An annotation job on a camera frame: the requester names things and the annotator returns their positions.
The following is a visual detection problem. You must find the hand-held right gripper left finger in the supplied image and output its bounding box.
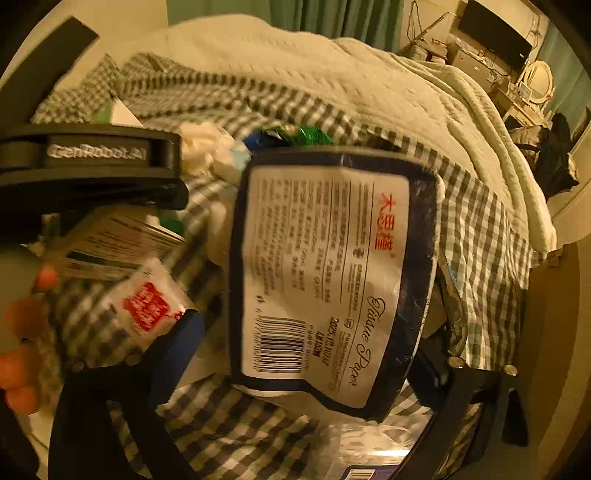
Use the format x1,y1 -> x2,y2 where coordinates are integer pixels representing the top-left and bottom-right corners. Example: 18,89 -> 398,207
48,309 -> 206,480

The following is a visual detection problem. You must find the person's left hand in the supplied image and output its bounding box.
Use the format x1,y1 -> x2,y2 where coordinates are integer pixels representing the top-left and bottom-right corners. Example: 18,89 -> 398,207
0,267 -> 58,414

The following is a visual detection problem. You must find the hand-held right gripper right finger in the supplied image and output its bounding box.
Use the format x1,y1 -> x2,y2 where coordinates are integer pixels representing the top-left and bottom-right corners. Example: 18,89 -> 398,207
406,336 -> 530,480

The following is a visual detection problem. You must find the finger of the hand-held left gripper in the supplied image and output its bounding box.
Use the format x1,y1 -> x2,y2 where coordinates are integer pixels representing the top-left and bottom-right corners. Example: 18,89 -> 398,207
9,17 -> 100,70

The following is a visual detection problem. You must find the round white mirror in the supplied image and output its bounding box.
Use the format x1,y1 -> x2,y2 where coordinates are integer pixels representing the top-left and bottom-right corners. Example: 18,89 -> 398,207
522,60 -> 553,105

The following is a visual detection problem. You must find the white crumpled paper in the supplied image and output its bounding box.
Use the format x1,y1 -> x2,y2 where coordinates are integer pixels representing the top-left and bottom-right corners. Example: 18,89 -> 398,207
178,121 -> 252,182

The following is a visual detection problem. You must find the dark blue tissue pack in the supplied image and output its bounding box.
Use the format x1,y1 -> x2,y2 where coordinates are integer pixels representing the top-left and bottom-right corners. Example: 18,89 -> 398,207
228,148 -> 446,423

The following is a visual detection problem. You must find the white sachet with red label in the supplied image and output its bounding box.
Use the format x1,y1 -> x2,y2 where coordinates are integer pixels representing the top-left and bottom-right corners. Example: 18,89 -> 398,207
105,262 -> 200,343

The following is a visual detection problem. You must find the black jacket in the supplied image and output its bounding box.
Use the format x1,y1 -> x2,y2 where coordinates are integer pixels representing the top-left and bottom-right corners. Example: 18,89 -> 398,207
536,113 -> 579,199

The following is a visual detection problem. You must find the green snack packet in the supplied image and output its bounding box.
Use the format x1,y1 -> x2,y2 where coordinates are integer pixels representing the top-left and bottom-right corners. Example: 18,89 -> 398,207
247,124 -> 333,149

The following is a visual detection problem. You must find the green curtain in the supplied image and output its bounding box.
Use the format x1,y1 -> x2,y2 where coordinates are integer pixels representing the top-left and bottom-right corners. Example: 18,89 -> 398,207
259,0 -> 404,52

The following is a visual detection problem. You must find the cream fleece blanket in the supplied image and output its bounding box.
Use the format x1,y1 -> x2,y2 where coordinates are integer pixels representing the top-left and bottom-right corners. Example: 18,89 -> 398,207
92,21 -> 559,252

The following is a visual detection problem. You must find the grey checked cloth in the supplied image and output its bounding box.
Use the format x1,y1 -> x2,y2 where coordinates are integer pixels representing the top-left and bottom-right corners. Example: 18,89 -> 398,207
32,53 -> 548,480

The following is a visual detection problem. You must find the black television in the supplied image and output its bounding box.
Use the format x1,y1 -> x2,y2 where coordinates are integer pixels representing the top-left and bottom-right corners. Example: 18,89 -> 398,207
457,0 -> 534,70

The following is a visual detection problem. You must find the clear plastic tissue pack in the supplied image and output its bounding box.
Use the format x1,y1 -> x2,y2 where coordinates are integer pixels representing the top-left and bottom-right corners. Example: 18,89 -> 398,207
318,413 -> 444,480

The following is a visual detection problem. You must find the grey small fridge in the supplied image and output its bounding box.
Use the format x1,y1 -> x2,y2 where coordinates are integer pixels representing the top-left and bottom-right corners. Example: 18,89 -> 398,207
450,46 -> 493,88

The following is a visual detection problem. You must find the chair with light garment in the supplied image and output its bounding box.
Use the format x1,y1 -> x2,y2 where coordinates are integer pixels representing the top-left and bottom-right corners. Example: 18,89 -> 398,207
510,124 -> 541,162

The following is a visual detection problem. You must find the white green medicine box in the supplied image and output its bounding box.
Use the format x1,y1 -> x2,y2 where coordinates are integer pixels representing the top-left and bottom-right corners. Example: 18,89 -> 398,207
60,205 -> 186,278
90,95 -> 144,127

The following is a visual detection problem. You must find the white dressing table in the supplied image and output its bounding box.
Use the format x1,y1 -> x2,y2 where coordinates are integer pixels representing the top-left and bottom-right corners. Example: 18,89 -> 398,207
501,88 -> 550,131

